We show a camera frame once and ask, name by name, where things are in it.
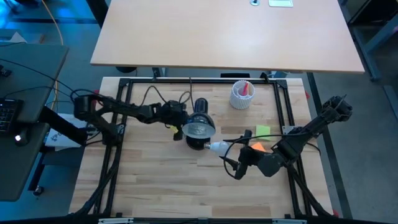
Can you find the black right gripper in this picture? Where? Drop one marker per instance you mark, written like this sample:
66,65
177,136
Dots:
248,157

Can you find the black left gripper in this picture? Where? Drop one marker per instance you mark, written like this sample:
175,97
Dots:
171,113

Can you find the white light bulb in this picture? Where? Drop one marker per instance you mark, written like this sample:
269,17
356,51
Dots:
220,147

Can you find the black gooseneck desk lamp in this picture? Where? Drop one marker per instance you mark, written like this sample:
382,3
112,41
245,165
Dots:
199,127

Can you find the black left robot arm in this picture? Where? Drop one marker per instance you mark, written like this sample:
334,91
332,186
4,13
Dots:
102,105

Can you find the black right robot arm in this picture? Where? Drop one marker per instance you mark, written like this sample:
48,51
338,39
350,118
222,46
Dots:
311,127

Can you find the yellow tag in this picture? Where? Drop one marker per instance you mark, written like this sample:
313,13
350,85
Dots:
174,129

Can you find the orange sticky note pad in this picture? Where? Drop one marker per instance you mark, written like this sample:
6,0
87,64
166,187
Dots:
258,147

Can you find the green sticky note pad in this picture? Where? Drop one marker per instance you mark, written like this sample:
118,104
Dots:
262,131

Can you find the white textured pen cup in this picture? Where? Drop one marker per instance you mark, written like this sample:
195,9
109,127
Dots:
241,101

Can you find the black round desk foot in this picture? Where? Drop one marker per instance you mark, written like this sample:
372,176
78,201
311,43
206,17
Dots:
126,69

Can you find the red pen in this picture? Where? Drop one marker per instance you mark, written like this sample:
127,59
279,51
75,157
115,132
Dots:
245,88

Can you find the light wooden desk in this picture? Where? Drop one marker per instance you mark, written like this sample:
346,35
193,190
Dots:
217,37

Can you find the red plastic clip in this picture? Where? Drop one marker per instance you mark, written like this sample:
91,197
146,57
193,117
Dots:
335,213
308,95

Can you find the white printed box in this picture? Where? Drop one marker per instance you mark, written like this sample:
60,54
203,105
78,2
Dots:
59,137

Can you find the round grey desk grommet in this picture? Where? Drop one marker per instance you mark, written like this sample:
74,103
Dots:
255,2

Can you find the black desk leg with caster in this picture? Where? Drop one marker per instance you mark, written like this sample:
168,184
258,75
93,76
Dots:
37,174

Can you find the black computer mouse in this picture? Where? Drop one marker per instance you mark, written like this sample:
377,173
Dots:
22,137

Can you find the white rectangular desk plate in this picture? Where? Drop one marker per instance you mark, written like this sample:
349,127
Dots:
280,3

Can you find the dark grey desk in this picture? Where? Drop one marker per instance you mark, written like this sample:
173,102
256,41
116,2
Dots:
18,168

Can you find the black backlit keyboard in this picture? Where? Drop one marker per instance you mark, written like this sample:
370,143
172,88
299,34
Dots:
7,115

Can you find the small black desk device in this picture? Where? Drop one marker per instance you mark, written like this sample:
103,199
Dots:
5,71

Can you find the black aluminium table frame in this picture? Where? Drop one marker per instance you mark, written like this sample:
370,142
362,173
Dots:
217,81

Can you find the silver metal bracket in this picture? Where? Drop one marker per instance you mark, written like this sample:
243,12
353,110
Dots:
116,221
289,221

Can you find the grey metal bench frame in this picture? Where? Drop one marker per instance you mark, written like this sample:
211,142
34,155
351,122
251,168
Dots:
382,34

